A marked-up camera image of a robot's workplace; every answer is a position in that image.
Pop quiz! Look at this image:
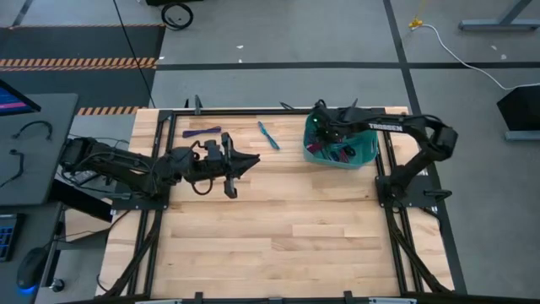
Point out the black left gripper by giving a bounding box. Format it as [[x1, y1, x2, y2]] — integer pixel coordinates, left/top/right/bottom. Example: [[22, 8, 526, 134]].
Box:
[[181, 132, 262, 199]]

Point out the teal plastic bin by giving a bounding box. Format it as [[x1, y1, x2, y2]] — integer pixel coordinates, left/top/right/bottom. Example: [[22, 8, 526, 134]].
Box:
[[302, 110, 380, 170]]

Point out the black box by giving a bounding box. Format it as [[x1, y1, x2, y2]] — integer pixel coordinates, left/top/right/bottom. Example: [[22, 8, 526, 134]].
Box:
[[496, 84, 540, 132]]

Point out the black hazard striped floor mat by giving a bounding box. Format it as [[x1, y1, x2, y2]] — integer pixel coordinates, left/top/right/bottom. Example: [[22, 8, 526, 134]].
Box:
[[0, 23, 166, 117]]

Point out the grey desk leg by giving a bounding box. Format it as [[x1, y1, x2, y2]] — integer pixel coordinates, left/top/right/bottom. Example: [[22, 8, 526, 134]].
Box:
[[458, 0, 540, 32]]

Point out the grey side table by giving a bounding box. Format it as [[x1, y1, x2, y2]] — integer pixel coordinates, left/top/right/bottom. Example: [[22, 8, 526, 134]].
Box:
[[0, 93, 79, 207]]

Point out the dark grey desk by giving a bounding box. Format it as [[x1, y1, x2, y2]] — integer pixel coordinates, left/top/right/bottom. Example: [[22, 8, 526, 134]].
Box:
[[0, 201, 65, 304]]

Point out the black computer mouse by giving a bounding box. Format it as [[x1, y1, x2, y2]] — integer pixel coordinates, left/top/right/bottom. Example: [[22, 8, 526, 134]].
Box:
[[15, 247, 50, 292]]

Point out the computer monitor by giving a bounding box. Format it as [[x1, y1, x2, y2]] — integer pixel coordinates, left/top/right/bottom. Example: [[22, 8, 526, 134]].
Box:
[[0, 79, 42, 117]]

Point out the black keyboard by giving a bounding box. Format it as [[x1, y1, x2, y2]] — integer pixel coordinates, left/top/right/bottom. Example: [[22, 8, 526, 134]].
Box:
[[0, 213, 24, 263]]

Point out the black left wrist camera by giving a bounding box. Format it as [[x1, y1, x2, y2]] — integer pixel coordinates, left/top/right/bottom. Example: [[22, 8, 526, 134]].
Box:
[[204, 140, 224, 162]]

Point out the black aluminium table frame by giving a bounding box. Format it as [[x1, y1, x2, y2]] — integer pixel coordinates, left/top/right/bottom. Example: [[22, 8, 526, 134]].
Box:
[[100, 107, 455, 304]]

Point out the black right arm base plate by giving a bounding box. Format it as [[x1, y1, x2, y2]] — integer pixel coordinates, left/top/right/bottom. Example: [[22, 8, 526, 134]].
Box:
[[375, 173, 439, 209]]

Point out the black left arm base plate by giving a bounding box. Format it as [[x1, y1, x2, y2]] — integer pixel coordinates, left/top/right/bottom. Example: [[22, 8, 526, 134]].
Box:
[[111, 192, 170, 211]]

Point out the yellow cable connector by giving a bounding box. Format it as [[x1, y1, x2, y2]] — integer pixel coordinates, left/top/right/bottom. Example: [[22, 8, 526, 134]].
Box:
[[408, 0, 425, 30]]

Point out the white floor cable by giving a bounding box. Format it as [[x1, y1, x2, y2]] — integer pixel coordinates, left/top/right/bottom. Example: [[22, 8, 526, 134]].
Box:
[[415, 23, 540, 92]]

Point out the coiled black floor cable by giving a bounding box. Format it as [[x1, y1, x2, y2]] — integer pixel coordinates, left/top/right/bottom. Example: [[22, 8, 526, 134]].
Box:
[[160, 2, 195, 31]]

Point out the long black floor cable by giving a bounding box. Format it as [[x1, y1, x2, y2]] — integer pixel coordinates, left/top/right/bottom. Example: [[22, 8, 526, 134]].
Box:
[[111, 0, 156, 109]]

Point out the black curved cable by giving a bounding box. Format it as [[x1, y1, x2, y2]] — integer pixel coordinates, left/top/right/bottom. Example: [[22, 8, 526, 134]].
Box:
[[11, 120, 54, 141], [0, 148, 25, 189]]

